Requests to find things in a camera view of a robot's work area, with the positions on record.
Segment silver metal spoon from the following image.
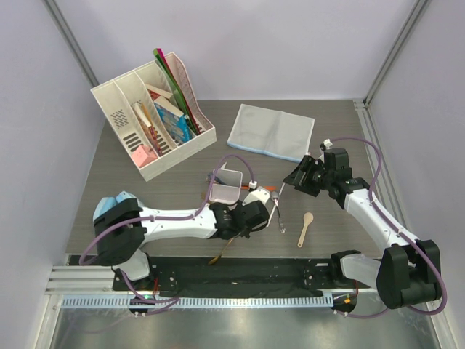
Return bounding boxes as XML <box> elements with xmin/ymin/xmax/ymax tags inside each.
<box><xmin>270</xmin><ymin>191</ymin><xmax>286</xmax><ymax>233</ymax></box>

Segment green plastic folder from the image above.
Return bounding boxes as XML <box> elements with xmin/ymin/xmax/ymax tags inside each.
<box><xmin>153</xmin><ymin>48</ymin><xmax>200</xmax><ymax>135</ymax></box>

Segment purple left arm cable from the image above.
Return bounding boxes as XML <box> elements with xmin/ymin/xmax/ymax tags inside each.
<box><xmin>78</xmin><ymin>154</ymin><xmax>259</xmax><ymax>316</ymax></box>

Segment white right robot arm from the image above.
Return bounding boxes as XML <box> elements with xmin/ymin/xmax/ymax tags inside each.
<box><xmin>284</xmin><ymin>148</ymin><xmax>442</xmax><ymax>309</ymax></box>

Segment pink box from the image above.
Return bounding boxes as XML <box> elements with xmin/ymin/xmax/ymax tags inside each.
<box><xmin>132</xmin><ymin>145</ymin><xmax>158</xmax><ymax>168</ymax></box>

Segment blue plastic knife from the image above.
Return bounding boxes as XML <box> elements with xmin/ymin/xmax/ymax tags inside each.
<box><xmin>206</xmin><ymin>173</ymin><xmax>217</xmax><ymax>182</ymax></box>

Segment white desktop file organizer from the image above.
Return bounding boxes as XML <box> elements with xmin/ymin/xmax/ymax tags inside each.
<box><xmin>91</xmin><ymin>52</ymin><xmax>217</xmax><ymax>181</ymax></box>

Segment orange plastic utensil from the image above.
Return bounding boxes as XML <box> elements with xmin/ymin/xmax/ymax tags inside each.
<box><xmin>241</xmin><ymin>185</ymin><xmax>277</xmax><ymax>192</ymax></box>

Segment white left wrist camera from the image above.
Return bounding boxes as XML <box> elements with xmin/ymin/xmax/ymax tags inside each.
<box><xmin>243</xmin><ymin>186</ymin><xmax>270</xmax><ymax>206</ymax></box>

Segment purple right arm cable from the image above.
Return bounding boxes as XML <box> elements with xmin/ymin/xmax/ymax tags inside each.
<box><xmin>326</xmin><ymin>136</ymin><xmax>448</xmax><ymax>320</ymax></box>

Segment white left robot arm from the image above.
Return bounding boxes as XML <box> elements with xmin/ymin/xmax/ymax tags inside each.
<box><xmin>91</xmin><ymin>192</ymin><xmax>270</xmax><ymax>290</ymax></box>

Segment beige wooden spoon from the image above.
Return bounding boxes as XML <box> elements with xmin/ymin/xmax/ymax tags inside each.
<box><xmin>297</xmin><ymin>212</ymin><xmax>314</xmax><ymax>248</ymax></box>

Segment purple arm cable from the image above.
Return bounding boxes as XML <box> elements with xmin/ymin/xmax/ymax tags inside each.
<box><xmin>78</xmin><ymin>154</ymin><xmax>259</xmax><ymax>316</ymax></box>
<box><xmin>326</xmin><ymin>136</ymin><xmax>448</xmax><ymax>320</ymax></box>

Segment grey folded cloth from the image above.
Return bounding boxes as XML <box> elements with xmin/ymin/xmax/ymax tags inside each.
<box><xmin>227</xmin><ymin>104</ymin><xmax>315</xmax><ymax>163</ymax></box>

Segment white utensil container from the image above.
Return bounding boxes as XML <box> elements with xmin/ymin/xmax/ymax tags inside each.
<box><xmin>209</xmin><ymin>169</ymin><xmax>243</xmax><ymax>205</ymax></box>

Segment red striped book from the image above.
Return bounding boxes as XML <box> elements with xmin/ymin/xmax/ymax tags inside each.
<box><xmin>132</xmin><ymin>103</ymin><xmax>163</xmax><ymax>156</ymax></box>

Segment light blue headphones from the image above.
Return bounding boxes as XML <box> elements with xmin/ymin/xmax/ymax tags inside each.
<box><xmin>92</xmin><ymin>191</ymin><xmax>137</xmax><ymax>222</ymax></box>

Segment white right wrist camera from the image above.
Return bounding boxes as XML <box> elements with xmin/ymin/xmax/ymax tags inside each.
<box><xmin>319</xmin><ymin>138</ymin><xmax>333</xmax><ymax>161</ymax></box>

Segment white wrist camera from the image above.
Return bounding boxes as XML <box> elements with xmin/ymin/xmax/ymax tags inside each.
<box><xmin>243</xmin><ymin>186</ymin><xmax>270</xmax><ymax>206</ymax></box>
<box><xmin>319</xmin><ymin>138</ymin><xmax>333</xmax><ymax>161</ymax></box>

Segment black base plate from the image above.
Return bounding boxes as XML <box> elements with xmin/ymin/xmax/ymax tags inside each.
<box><xmin>132</xmin><ymin>257</ymin><xmax>368</xmax><ymax>298</ymax></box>

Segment gold metal spoon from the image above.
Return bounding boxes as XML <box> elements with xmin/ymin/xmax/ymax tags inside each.
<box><xmin>208</xmin><ymin>238</ymin><xmax>235</xmax><ymax>265</ymax></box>

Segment white chopstick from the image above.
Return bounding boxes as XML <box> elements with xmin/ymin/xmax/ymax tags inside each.
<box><xmin>268</xmin><ymin>183</ymin><xmax>286</xmax><ymax>233</ymax></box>

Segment blue illustrated book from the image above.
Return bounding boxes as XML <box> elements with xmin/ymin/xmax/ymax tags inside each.
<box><xmin>154</xmin><ymin>96</ymin><xmax>192</xmax><ymax>144</ymax></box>

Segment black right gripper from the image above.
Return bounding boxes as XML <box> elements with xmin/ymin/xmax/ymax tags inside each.
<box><xmin>284</xmin><ymin>155</ymin><xmax>333</xmax><ymax>197</ymax></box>

